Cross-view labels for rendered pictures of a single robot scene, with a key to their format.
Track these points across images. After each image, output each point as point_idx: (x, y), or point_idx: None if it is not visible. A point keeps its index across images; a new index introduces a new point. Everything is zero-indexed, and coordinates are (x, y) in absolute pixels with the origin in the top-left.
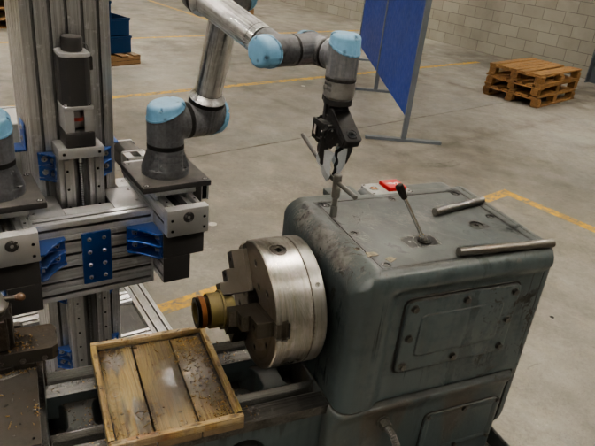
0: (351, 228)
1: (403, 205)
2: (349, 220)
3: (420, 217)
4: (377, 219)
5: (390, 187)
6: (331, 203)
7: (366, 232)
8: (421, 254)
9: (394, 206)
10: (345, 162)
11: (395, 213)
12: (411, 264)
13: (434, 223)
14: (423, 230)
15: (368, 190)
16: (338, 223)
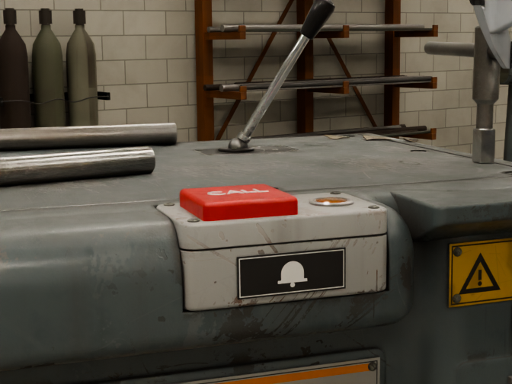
0: (425, 153)
1: (237, 181)
2: (432, 159)
3: (203, 169)
4: (345, 164)
5: (262, 184)
6: (499, 176)
7: (385, 152)
8: (262, 142)
9: (273, 178)
10: (472, 0)
11: (280, 171)
12: (295, 137)
13: (170, 164)
14: (219, 158)
15: (356, 197)
16: (462, 156)
